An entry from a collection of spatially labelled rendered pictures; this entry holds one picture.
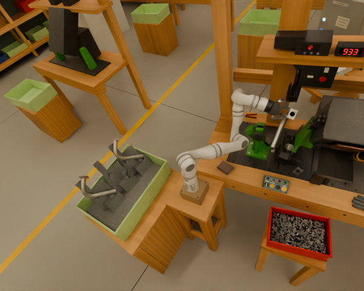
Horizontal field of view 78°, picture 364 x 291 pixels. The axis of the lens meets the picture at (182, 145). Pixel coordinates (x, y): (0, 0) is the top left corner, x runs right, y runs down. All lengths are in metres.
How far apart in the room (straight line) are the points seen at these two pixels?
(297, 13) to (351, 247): 1.95
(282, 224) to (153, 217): 0.86
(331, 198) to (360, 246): 1.02
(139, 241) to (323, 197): 1.21
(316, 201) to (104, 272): 2.01
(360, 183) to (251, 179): 0.64
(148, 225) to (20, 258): 1.91
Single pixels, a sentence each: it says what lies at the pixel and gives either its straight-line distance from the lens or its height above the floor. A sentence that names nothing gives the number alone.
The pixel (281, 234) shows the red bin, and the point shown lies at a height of 0.88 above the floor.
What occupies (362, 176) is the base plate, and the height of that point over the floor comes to 0.90.
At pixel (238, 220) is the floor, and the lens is 2.45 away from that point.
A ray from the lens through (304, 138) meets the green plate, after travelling 1.47.
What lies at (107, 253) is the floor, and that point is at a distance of 2.68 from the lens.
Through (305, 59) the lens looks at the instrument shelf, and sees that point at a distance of 1.44.
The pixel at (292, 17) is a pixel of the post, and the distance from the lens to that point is 1.47.
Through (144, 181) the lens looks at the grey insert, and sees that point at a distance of 1.80.
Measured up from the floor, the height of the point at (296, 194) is 0.90.
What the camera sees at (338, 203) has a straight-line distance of 1.65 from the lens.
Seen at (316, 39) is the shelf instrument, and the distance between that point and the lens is 1.45.
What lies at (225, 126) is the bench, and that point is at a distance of 1.93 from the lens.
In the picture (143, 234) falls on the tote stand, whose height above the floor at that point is 0.79.
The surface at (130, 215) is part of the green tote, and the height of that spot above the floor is 0.93.
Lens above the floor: 2.30
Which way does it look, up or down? 50 degrees down
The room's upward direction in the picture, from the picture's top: 18 degrees counter-clockwise
